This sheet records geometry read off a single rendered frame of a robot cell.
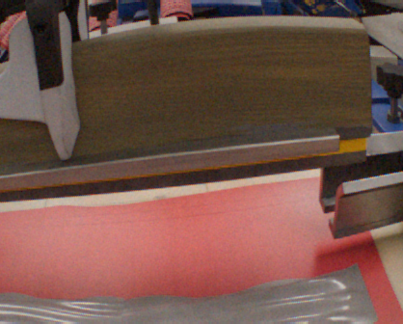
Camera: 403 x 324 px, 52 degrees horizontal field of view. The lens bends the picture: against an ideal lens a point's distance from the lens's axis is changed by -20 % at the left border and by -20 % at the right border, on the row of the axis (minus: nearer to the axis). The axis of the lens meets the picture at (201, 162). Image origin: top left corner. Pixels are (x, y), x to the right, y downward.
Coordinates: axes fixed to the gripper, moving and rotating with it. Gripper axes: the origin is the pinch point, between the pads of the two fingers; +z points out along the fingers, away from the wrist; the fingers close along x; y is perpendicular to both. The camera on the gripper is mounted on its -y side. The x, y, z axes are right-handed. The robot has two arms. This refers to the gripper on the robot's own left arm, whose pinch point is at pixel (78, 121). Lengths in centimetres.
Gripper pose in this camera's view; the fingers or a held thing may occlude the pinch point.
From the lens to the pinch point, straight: 28.7
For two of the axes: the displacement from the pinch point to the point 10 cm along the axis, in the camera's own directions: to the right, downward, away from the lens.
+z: 1.0, 8.7, 4.9
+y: -9.9, 1.2, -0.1
